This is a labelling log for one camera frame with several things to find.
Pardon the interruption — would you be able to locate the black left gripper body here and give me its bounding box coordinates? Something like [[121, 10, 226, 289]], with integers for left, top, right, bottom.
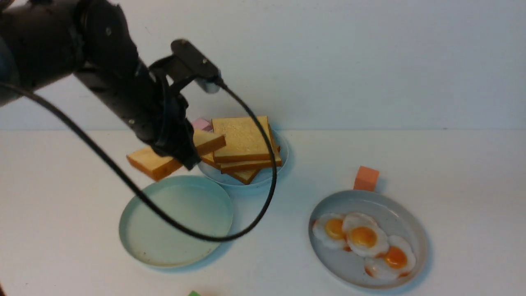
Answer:
[[151, 88, 201, 170]]

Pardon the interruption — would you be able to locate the toast slice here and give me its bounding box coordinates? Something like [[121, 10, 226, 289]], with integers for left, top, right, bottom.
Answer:
[[126, 130, 226, 182], [212, 117, 270, 163], [201, 153, 261, 184], [213, 151, 272, 173]]

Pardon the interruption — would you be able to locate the fried egg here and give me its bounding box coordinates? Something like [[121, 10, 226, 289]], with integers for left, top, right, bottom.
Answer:
[[342, 211, 389, 257], [364, 235, 417, 281], [311, 213, 350, 252]]

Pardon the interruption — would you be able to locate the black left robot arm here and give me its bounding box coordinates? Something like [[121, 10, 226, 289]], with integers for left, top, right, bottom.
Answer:
[[1, 0, 201, 169]]

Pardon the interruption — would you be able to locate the pink cube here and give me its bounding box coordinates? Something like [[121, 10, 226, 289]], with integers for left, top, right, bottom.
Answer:
[[191, 118, 213, 132]]

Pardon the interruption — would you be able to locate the grey bread plate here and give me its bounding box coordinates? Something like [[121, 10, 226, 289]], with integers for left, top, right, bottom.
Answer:
[[198, 128, 290, 188]]

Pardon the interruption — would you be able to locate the light green empty plate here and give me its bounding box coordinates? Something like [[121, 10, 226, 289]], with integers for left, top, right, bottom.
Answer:
[[119, 176, 234, 268]]

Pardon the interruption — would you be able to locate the orange cube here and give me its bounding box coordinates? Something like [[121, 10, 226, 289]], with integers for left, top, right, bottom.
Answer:
[[353, 166, 380, 192]]

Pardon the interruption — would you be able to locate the grey egg plate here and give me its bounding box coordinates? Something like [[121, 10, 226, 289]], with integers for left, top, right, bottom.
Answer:
[[307, 190, 431, 294]]

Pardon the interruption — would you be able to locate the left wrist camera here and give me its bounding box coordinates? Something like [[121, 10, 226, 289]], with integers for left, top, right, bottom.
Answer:
[[150, 39, 221, 94]]

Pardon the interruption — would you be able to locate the black camera cable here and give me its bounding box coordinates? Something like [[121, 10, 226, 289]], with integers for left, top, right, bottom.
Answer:
[[0, 78, 278, 243]]

